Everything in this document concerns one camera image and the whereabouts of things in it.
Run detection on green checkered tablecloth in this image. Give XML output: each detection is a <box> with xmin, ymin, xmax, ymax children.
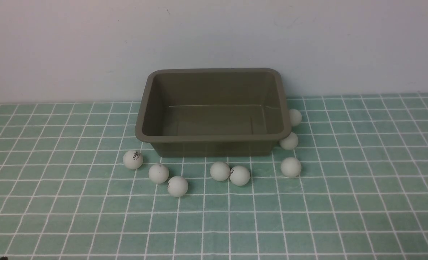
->
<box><xmin>0</xmin><ymin>93</ymin><xmax>428</xmax><ymax>260</ymax></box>

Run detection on olive plastic bin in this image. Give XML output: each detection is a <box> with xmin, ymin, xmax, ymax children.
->
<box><xmin>135</xmin><ymin>68</ymin><xmax>292</xmax><ymax>157</ymax></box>

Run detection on white ping-pong ball with logo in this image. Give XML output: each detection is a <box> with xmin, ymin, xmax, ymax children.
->
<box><xmin>167</xmin><ymin>176</ymin><xmax>189</xmax><ymax>198</ymax></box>

